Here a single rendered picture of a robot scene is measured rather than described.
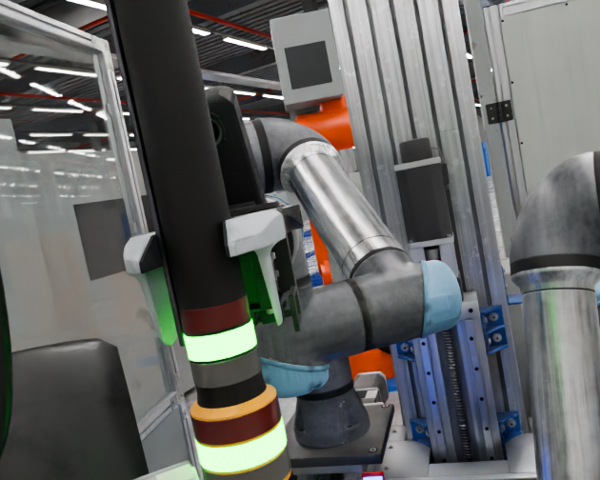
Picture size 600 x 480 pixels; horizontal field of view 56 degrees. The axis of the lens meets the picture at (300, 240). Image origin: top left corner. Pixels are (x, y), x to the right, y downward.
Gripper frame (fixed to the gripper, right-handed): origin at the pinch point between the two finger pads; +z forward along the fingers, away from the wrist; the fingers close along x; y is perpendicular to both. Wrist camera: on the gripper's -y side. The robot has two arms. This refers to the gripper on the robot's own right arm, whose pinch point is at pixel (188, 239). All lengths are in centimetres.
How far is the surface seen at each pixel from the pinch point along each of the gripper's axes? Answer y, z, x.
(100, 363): 7.7, -12.3, 10.7
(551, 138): -3, -168, -85
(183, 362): 118, -438, 133
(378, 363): 131, -384, -25
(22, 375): 7.0, -9.5, 14.7
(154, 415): 51, -124, 50
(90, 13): -394, -1022, 340
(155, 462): 62, -120, 51
